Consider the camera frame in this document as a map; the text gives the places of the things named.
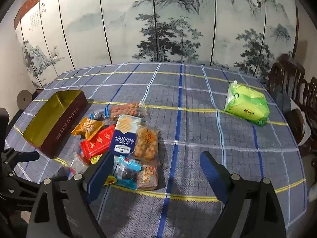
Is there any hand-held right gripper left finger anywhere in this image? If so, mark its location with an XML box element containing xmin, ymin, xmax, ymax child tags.
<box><xmin>29</xmin><ymin>151</ymin><xmax>115</xmax><ymax>238</ymax></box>

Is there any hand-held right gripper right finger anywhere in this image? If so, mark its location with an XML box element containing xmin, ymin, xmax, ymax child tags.
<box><xmin>200</xmin><ymin>151</ymin><xmax>288</xmax><ymax>238</ymax></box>

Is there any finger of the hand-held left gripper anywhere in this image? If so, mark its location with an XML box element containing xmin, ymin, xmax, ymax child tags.
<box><xmin>0</xmin><ymin>171</ymin><xmax>69</xmax><ymax>204</ymax></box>
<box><xmin>2</xmin><ymin>148</ymin><xmax>40</xmax><ymax>172</ymax></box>

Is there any clear packet with red label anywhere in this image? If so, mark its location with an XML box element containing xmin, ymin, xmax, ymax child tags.
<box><xmin>69</xmin><ymin>151</ymin><xmax>91</xmax><ymax>175</ymax></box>

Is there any light blue snack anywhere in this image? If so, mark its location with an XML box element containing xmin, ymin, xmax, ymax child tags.
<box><xmin>113</xmin><ymin>155</ymin><xmax>143</xmax><ymax>190</ymax></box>

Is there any red snack packet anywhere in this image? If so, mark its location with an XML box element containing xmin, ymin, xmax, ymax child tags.
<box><xmin>80</xmin><ymin>124</ymin><xmax>116</xmax><ymax>164</ymax></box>

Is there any blue and white cracker packet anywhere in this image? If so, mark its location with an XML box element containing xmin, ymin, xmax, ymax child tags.
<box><xmin>109</xmin><ymin>114</ymin><xmax>142</xmax><ymax>158</ymax></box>

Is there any orange snack packet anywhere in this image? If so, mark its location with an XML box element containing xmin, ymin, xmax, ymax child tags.
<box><xmin>71</xmin><ymin>117</ymin><xmax>105</xmax><ymax>140</ymax></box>

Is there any dark red tin box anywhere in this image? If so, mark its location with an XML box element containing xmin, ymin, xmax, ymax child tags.
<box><xmin>23</xmin><ymin>89</ymin><xmax>88</xmax><ymax>159</ymax></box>

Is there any clear fried snack packet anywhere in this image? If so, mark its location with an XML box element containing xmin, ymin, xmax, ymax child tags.
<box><xmin>129</xmin><ymin>123</ymin><xmax>160</xmax><ymax>165</ymax></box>

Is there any clear brown twists packet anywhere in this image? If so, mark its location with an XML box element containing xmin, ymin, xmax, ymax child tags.
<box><xmin>109</xmin><ymin>100</ymin><xmax>148</xmax><ymax>122</ymax></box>

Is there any small yellow packet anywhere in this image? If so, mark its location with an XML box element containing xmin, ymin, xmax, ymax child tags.
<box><xmin>103</xmin><ymin>175</ymin><xmax>117</xmax><ymax>186</ymax></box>

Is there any round stone disc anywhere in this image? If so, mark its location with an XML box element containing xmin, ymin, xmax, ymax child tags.
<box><xmin>16</xmin><ymin>90</ymin><xmax>32</xmax><ymax>110</ymax></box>

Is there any blue wrapped dark candy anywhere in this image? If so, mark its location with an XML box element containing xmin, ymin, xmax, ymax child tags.
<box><xmin>90</xmin><ymin>107</ymin><xmax>110</xmax><ymax>122</ymax></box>

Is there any green tissue pack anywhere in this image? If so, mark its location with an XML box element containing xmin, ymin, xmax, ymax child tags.
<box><xmin>224</xmin><ymin>79</ymin><xmax>270</xmax><ymax>127</ymax></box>

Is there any blue plaid tablecloth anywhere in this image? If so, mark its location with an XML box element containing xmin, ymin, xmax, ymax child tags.
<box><xmin>5</xmin><ymin>62</ymin><xmax>307</xmax><ymax>238</ymax></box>

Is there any dark carved wooden chair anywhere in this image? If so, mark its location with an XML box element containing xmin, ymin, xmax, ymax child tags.
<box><xmin>291</xmin><ymin>77</ymin><xmax>317</xmax><ymax>156</ymax></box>
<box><xmin>269</xmin><ymin>53</ymin><xmax>306</xmax><ymax>100</ymax></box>

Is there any painted folding screen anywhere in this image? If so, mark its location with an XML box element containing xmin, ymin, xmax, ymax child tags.
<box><xmin>15</xmin><ymin>0</ymin><xmax>300</xmax><ymax>90</ymax></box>

